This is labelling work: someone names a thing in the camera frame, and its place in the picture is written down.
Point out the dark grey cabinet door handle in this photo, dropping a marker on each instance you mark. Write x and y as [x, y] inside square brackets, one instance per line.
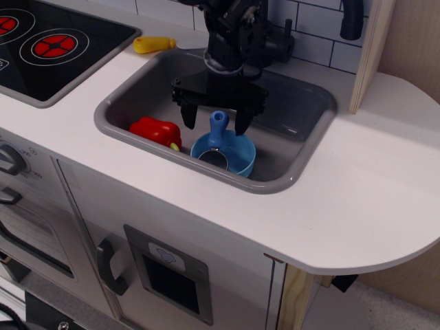
[112, 267]

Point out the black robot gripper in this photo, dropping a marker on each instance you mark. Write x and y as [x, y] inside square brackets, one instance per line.
[207, 89]

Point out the grey oven door handle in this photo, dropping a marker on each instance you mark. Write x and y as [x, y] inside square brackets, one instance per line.
[9, 196]

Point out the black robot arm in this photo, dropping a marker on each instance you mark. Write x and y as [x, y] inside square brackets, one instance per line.
[235, 36]

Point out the black toy stovetop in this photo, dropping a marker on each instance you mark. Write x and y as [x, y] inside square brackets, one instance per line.
[48, 50]

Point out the grey toy sink basin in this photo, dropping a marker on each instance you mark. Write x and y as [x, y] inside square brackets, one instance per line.
[285, 134]

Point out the grey toy ice dispenser panel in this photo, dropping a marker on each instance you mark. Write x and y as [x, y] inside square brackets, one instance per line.
[171, 274]

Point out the grey oven knob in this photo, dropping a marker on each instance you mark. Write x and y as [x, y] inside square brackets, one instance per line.
[11, 161]

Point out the dark grey toy faucet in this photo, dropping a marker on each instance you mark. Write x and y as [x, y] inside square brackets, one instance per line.
[326, 33]

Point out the blue handled metal measuring spoon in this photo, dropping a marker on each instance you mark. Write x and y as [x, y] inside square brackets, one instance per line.
[219, 121]

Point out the light blue plastic bowl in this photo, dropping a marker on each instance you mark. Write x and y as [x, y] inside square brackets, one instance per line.
[239, 153]

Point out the red toy bell pepper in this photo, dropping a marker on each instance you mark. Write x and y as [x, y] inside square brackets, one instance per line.
[162, 132]

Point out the light wood side post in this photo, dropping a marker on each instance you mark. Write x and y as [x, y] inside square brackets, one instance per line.
[375, 36]

